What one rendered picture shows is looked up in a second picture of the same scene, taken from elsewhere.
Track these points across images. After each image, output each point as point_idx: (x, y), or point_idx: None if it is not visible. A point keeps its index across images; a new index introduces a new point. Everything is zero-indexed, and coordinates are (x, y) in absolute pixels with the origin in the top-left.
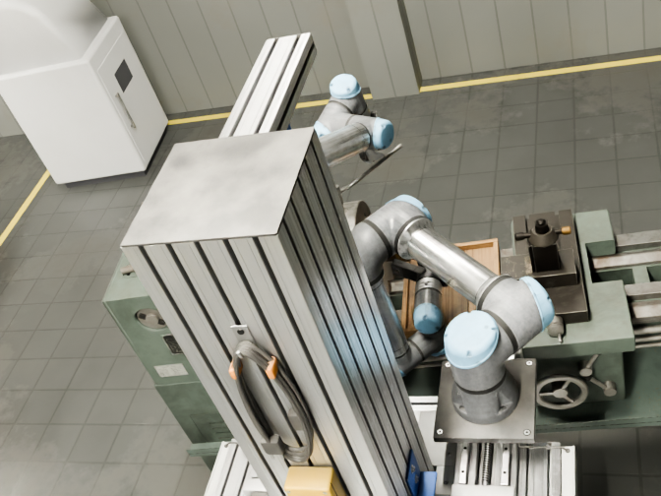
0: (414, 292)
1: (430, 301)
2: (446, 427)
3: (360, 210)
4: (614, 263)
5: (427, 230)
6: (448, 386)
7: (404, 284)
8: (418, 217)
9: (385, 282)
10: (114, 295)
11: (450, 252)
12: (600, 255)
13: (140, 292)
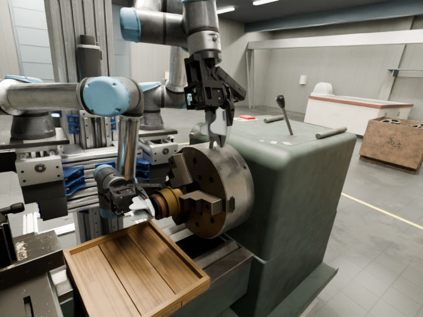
0: (167, 252)
1: (103, 169)
2: (56, 129)
3: (205, 161)
4: None
5: (75, 83)
6: (60, 134)
7: (177, 247)
8: (85, 79)
9: None
10: (268, 116)
11: (49, 83)
12: None
13: (259, 116)
